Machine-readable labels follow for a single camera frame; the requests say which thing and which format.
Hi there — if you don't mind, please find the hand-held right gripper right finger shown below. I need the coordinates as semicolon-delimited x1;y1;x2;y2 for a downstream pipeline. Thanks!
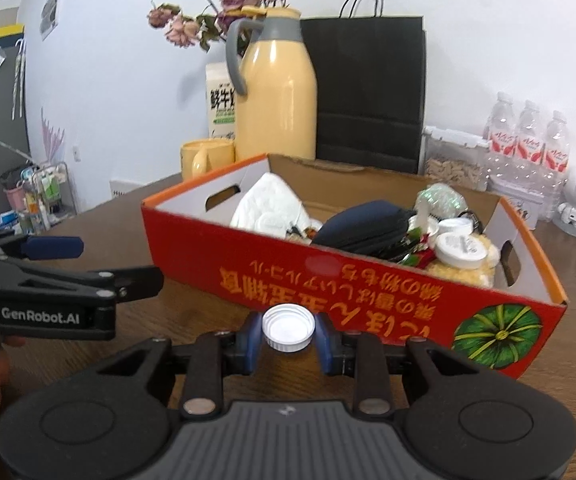
315;312;481;417

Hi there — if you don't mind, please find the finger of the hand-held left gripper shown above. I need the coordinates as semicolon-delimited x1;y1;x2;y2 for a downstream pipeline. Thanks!
0;257;165;305
0;232;84;262

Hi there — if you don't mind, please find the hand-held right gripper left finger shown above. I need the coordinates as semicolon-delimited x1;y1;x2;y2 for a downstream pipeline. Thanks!
95;312;265;418

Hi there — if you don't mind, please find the white bottle cap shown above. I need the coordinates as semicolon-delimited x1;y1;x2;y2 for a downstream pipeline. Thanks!
261;306;316;354

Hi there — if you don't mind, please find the orange printed cardboard box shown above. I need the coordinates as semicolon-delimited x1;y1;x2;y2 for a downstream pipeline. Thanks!
140;152;568;380

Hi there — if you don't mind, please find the pink bin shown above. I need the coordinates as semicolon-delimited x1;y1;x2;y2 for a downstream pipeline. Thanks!
0;168;28;211

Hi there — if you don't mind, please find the navy blue pouch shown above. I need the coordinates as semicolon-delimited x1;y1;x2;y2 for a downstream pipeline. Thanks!
313;200;421;261

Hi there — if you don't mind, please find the white face mask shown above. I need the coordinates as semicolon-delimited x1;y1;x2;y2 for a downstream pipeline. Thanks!
230;172;324;239

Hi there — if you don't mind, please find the yellow mug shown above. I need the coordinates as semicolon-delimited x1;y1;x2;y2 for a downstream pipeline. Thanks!
180;139;237;182

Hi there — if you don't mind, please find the white and yellow plush toy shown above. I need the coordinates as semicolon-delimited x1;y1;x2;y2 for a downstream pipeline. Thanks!
425;232;500;289

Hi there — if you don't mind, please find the small white jar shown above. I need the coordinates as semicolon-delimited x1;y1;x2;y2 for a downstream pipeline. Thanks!
438;217;474;236

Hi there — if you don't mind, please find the white milk carton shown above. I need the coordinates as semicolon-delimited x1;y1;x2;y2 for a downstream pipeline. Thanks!
205;62;241;142

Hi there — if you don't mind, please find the clear seed container white lid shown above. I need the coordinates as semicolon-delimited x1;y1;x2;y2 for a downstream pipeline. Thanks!
422;126;492;192

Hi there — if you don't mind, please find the printed tin box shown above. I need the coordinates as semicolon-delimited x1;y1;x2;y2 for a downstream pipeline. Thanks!
502;185;545;232

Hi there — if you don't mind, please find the yellow thermos jug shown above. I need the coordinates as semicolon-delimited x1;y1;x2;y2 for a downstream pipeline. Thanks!
225;6;319;162

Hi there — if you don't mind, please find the black paper bag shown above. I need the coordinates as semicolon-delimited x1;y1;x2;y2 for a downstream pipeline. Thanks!
300;0;427;176

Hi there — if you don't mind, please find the clear water bottle red label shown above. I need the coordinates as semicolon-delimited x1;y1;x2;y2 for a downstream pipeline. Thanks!
483;91;518;188
542;110;570;221
514;100;545;196

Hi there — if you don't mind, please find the dried pink rose bouquet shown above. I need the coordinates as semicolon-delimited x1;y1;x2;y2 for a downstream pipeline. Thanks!
148;0;295;52

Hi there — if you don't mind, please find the white robot speaker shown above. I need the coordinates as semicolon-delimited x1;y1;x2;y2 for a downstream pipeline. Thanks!
555;167;576;239

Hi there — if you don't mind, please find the wire storage rack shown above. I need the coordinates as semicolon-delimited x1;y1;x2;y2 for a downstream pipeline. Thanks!
0;160;79;234

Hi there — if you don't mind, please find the white card on wall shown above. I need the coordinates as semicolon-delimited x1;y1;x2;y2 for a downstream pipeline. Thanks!
109;179;141;202

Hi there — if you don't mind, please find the plant wall sticker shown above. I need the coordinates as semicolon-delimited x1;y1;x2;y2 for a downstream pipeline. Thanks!
40;107;66;162

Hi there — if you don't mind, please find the black coiled cord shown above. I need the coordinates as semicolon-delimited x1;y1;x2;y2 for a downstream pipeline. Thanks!
460;210;487;236

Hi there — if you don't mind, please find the wall poster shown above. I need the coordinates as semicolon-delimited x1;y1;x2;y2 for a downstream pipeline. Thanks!
40;0;61;41

